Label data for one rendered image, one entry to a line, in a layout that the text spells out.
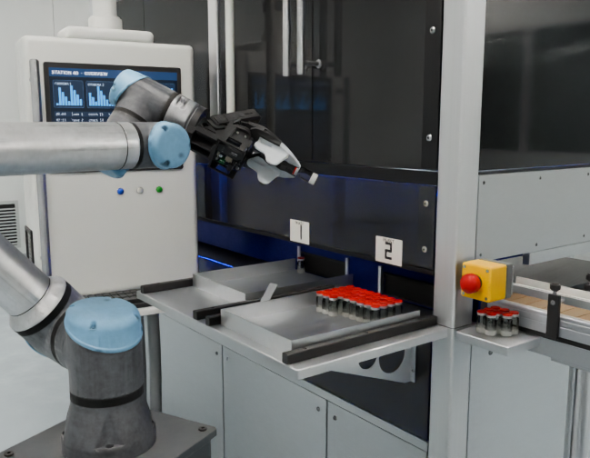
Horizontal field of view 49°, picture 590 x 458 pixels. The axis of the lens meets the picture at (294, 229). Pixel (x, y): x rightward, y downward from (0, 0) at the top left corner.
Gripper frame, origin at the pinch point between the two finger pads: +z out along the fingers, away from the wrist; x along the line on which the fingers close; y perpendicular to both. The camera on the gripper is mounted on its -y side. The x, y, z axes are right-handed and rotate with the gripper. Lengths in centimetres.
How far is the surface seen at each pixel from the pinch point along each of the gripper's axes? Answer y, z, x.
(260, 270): -30, 4, -62
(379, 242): -18.8, 25.6, -23.0
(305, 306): -5.4, 17.0, -39.8
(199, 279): -13, -9, -58
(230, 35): -66, -34, -20
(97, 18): -64, -72, -34
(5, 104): -333, -268, -347
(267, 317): 4.0, 9.9, -38.1
